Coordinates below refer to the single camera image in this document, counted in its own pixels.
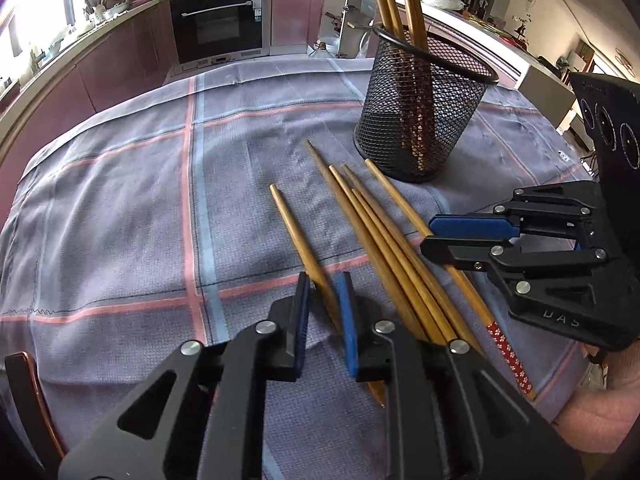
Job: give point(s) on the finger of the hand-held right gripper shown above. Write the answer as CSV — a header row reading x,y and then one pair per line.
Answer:
x,y
470,225
450,252

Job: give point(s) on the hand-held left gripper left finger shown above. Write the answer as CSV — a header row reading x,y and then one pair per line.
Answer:
x,y
301,330

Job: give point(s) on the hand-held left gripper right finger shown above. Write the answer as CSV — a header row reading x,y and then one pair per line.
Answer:
x,y
346,325

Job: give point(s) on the black mesh utensil cup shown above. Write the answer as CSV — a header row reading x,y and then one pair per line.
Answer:
x,y
450,125

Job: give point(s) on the person's right forearm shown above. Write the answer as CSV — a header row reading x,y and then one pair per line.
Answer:
x,y
595,410

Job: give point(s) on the grey checked tablecloth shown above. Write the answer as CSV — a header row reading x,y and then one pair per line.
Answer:
x,y
125,210

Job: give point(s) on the white bowl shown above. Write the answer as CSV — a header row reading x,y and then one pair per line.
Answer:
x,y
447,2

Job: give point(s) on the plastic water bottle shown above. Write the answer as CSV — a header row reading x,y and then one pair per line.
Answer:
x,y
321,50

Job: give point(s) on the wooden chair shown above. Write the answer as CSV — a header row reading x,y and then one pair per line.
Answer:
x,y
30,400

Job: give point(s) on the black built-in oven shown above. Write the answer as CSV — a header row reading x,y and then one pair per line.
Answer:
x,y
215,25

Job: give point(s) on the kitchen window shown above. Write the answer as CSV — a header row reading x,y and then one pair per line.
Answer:
x,y
40,5

